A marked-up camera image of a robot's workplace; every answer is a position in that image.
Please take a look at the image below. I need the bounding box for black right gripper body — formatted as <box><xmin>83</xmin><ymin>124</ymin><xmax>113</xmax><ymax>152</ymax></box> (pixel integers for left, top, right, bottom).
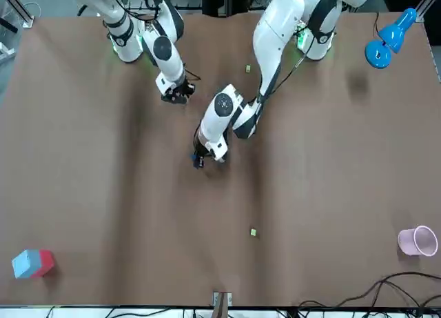
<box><xmin>171</xmin><ymin>77</ymin><xmax>196</xmax><ymax>97</ymax></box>

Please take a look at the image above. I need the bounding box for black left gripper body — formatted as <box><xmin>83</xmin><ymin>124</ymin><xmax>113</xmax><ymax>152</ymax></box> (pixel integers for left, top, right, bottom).
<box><xmin>192</xmin><ymin>135</ymin><xmax>209</xmax><ymax>159</ymax></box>

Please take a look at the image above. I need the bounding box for red and blue box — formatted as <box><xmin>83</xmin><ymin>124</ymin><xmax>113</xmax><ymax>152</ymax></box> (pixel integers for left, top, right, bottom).
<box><xmin>11</xmin><ymin>248</ymin><xmax>56</xmax><ymax>280</ymax></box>

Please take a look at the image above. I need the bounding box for blue desk lamp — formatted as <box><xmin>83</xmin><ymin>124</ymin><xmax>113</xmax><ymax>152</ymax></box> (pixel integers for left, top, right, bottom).
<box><xmin>365</xmin><ymin>8</ymin><xmax>418</xmax><ymax>70</ymax></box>

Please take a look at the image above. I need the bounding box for pink translucent plastic cup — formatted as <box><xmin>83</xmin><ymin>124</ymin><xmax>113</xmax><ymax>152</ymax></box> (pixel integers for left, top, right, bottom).
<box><xmin>398</xmin><ymin>224</ymin><xmax>438</xmax><ymax>257</ymax></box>

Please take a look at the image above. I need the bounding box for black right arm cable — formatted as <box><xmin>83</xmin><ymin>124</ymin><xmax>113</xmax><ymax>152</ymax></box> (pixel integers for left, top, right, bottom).
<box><xmin>77</xmin><ymin>0</ymin><xmax>203</xmax><ymax>81</ymax></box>

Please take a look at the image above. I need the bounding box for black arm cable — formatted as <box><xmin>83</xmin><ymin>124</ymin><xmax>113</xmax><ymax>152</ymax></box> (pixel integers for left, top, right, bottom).
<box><xmin>77</xmin><ymin>0</ymin><xmax>203</xmax><ymax>81</ymax></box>
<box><xmin>255</xmin><ymin>0</ymin><xmax>345</xmax><ymax>107</ymax></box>

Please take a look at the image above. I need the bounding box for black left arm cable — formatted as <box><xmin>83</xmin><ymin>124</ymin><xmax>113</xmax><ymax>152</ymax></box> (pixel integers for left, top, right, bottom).
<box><xmin>255</xmin><ymin>0</ymin><xmax>345</xmax><ymax>107</ymax></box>

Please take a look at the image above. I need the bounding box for silver aluminium frame post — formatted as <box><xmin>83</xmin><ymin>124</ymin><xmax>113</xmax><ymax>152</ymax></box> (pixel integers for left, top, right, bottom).
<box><xmin>212</xmin><ymin>291</ymin><xmax>234</xmax><ymax>318</ymax></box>

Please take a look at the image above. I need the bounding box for black desk cable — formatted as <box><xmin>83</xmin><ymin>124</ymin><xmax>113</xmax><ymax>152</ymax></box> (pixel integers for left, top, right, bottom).
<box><xmin>298</xmin><ymin>271</ymin><xmax>441</xmax><ymax>314</ymax></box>

